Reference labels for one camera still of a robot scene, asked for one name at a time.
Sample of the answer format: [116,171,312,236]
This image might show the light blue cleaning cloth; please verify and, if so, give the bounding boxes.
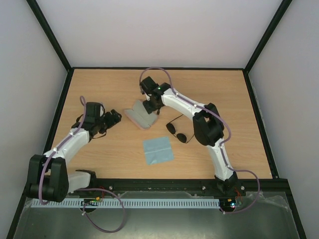
[143,137,174,165]

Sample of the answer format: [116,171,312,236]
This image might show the black aviator sunglasses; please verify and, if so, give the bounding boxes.
[166,115,194,144]

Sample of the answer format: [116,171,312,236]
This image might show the grey metal front plate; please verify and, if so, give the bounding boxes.
[14,192,299,239]

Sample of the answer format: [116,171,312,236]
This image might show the black right corner frame post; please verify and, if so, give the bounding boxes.
[244,0,293,73]

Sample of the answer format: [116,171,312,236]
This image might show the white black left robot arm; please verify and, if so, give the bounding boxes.
[25,102,122,205]

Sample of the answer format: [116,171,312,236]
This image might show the black left corner frame post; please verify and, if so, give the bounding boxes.
[25,0,73,73]

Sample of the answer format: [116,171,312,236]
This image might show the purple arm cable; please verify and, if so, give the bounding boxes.
[38,96,126,233]
[139,66,262,216]

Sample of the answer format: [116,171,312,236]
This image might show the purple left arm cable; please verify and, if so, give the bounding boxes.
[38,96,126,233]

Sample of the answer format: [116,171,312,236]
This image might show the black corner frame post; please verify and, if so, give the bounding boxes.
[25,0,73,73]
[244,0,293,73]

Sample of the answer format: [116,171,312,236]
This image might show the black front mounting rail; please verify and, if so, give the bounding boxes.
[69,179,292,198]

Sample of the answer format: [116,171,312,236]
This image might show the light blue slotted cable duct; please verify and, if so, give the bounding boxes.
[30,198,220,209]

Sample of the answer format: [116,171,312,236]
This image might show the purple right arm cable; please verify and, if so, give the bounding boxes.
[139,66,262,216]

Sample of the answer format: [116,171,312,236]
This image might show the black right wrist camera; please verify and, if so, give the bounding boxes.
[139,76,159,96]

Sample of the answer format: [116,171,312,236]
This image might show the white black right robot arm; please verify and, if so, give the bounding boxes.
[140,83,238,195]

